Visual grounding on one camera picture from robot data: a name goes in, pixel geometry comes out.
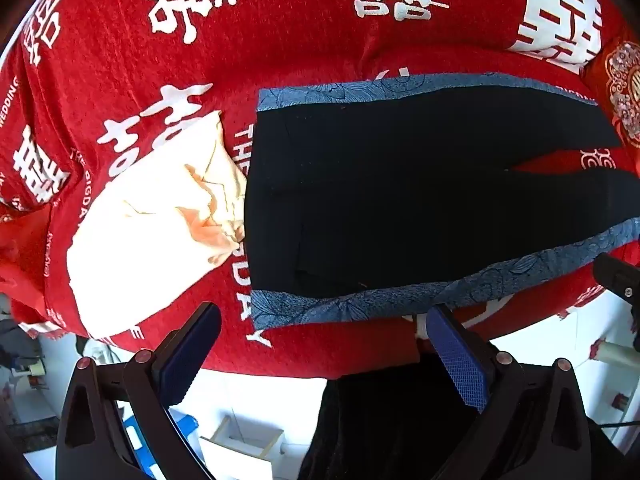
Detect white cylinder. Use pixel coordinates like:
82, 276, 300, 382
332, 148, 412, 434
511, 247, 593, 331
589, 338, 640, 367

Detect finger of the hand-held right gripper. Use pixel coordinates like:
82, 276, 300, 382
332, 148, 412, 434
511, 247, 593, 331
592, 252, 640, 311

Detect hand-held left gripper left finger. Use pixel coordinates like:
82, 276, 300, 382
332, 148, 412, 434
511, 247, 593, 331
55, 302, 222, 480

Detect black pants with blue stripes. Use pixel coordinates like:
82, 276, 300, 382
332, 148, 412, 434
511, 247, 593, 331
243, 72, 640, 331

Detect red printed blanket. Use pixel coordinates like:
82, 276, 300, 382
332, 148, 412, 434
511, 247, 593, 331
0, 0, 640, 381

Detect white box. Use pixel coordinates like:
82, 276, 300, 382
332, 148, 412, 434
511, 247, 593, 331
199, 414, 287, 480

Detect cream cloth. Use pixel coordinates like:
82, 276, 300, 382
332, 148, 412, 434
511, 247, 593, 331
65, 110, 247, 339

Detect person's dark clothing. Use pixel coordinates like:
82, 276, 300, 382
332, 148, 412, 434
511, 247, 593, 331
299, 342, 640, 480

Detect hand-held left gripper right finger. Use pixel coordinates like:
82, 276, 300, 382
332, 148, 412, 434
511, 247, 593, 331
426, 304, 594, 480

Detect blue plastic item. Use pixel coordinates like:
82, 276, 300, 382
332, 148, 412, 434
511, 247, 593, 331
122, 412, 202, 478

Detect red pillow with gold ornament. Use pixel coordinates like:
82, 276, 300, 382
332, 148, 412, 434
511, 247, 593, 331
581, 35, 640, 149

